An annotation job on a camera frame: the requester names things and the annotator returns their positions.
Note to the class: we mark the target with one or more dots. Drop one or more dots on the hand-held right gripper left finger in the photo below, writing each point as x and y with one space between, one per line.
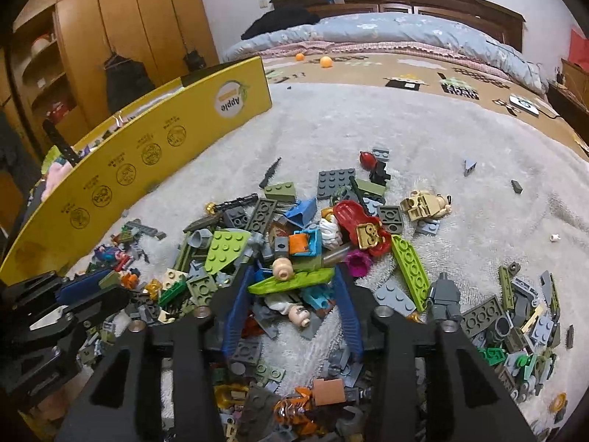
237 313

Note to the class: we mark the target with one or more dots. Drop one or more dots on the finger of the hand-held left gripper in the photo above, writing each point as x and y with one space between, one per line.
83 285
92 306

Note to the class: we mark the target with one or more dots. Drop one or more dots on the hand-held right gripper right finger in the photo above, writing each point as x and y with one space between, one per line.
345 313

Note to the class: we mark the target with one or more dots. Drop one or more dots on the lime green curved toy plate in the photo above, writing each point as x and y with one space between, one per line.
290 281

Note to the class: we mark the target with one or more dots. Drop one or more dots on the pile of toy bricks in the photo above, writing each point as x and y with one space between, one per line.
257 221

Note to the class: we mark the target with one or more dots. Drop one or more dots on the yellow cardboard box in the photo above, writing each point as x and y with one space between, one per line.
138 156

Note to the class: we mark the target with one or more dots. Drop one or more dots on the pink cloth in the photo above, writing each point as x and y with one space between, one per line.
57 172

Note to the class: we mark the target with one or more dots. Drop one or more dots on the black perforated strip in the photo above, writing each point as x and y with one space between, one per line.
60 142

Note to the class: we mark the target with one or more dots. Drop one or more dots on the dark hanging coat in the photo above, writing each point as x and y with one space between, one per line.
14 147

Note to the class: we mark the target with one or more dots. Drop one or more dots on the red box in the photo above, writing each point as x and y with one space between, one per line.
57 108

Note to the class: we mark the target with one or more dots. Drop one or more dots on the black hanging jacket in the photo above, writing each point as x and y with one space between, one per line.
129 85

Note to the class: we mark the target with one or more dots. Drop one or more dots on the white bowl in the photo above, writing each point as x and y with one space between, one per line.
41 45

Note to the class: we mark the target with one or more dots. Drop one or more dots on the brown patterned bedsheet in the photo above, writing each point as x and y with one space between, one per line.
377 66

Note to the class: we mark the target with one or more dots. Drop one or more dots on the black hanging bag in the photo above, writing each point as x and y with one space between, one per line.
194 60

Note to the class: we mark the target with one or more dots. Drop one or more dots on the wooden wardrobe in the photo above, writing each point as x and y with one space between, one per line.
138 18

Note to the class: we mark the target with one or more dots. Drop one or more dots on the white card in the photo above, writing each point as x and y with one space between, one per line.
524 103

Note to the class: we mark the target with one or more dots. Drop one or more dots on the blue floral quilt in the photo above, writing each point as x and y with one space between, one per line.
414 27

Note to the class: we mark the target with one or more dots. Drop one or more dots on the black garment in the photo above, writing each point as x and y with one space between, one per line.
280 20

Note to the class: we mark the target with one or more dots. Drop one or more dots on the wooden side cabinet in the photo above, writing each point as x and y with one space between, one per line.
575 83

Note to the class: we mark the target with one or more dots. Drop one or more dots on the pink red curtain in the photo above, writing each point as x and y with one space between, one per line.
577 46

